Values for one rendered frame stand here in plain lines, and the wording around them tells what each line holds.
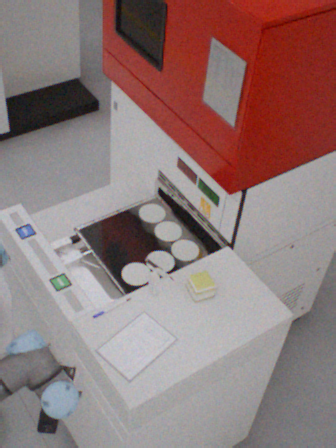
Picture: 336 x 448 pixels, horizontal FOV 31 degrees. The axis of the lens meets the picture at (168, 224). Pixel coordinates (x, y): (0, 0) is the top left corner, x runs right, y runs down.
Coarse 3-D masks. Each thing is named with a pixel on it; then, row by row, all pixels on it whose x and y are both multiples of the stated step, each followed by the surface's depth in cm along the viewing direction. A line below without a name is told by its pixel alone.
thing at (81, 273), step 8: (72, 248) 219; (64, 256) 216; (80, 264) 214; (72, 272) 211; (80, 272) 211; (88, 272) 212; (80, 280) 209; (88, 280) 209; (96, 280) 209; (88, 288) 207; (96, 288) 207; (88, 296) 204; (96, 296) 205; (104, 296) 205; (96, 304) 202
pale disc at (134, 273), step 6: (132, 264) 213; (138, 264) 213; (144, 264) 213; (126, 270) 211; (132, 270) 211; (138, 270) 211; (144, 270) 211; (126, 276) 209; (132, 276) 209; (138, 276) 209; (144, 276) 210; (132, 282) 207; (138, 282) 208; (144, 282) 208
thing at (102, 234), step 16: (96, 224) 225; (112, 224) 226; (128, 224) 226; (144, 224) 227; (96, 240) 220; (112, 240) 220; (128, 240) 221; (144, 240) 222; (160, 240) 222; (176, 240) 223; (192, 240) 223; (112, 256) 215; (128, 256) 216; (144, 256) 216; (112, 272) 210; (128, 288) 206
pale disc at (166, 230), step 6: (162, 222) 228; (168, 222) 229; (156, 228) 226; (162, 228) 226; (168, 228) 227; (174, 228) 227; (180, 228) 227; (156, 234) 224; (162, 234) 224; (168, 234) 224; (174, 234) 225; (180, 234) 225; (168, 240) 222
